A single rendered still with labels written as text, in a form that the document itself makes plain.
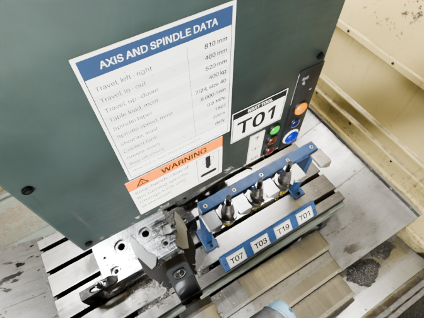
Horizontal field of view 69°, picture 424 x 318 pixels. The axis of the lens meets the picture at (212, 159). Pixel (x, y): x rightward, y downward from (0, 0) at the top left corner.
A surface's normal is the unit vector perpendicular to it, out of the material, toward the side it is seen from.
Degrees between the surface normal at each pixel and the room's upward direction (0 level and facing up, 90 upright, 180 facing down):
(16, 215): 0
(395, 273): 17
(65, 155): 90
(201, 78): 90
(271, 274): 7
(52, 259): 0
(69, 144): 90
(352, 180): 24
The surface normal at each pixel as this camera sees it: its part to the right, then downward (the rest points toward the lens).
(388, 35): -0.86, 0.44
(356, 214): -0.36, -0.30
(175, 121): 0.51, 0.72
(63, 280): -0.02, -0.54
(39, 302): 0.33, -0.67
